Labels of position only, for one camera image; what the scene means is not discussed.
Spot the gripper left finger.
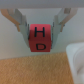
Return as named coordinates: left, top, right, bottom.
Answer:
left=0, top=7, right=32, bottom=50

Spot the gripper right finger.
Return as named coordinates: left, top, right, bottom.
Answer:
left=49, top=7, right=80, bottom=48

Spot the pink block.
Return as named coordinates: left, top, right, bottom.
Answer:
left=28, top=23, right=54, bottom=54

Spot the white plastic box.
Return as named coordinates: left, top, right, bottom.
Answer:
left=65, top=43, right=84, bottom=79

